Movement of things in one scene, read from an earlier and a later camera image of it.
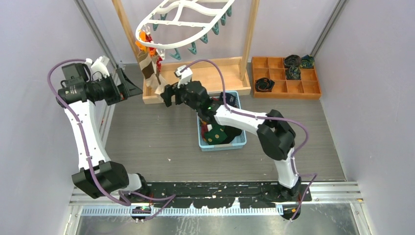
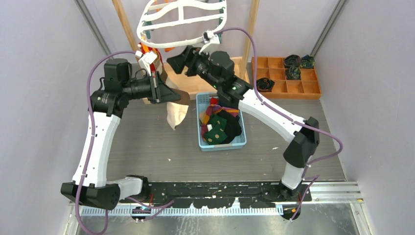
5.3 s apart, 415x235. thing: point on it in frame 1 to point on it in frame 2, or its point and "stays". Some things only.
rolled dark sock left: x=264 y=84 stays
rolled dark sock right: x=307 y=61 stays
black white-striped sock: x=231 y=132 stays
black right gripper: x=169 y=91 to x=191 y=56
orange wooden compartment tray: x=273 y=68 stays
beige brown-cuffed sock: x=146 y=64 to x=176 y=111
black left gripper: x=123 y=91 to x=161 y=92
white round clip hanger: x=183 y=23 stays
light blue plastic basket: x=204 y=146 stays
